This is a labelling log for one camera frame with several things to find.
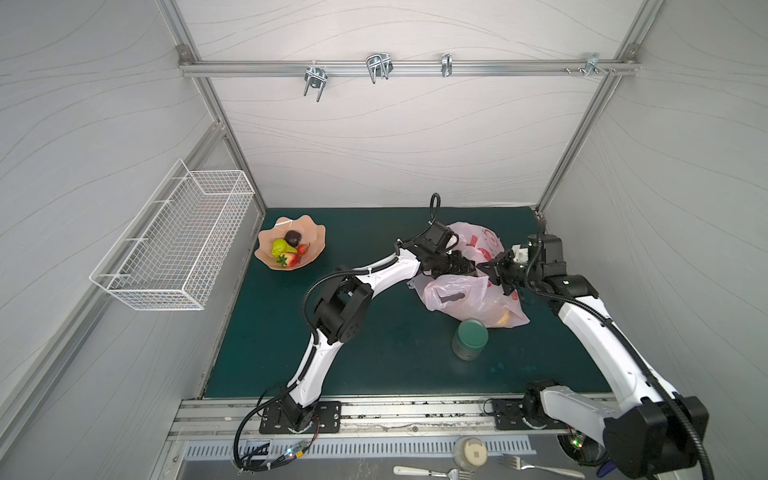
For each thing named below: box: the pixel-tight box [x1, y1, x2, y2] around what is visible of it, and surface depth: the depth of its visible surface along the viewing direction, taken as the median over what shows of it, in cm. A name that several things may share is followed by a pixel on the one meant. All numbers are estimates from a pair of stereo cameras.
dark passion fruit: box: [284, 230, 302, 247], surface depth 109 cm
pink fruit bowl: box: [254, 215, 327, 271], surface depth 110 cm
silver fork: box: [498, 455, 586, 479], surface depth 69 cm
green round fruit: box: [271, 238, 298, 258], surface depth 104 cm
